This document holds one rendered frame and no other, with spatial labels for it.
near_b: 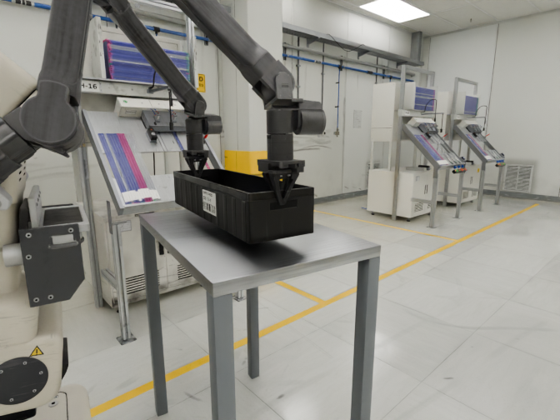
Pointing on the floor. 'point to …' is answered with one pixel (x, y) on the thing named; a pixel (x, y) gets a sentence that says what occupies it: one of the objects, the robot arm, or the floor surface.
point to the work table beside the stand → (218, 373)
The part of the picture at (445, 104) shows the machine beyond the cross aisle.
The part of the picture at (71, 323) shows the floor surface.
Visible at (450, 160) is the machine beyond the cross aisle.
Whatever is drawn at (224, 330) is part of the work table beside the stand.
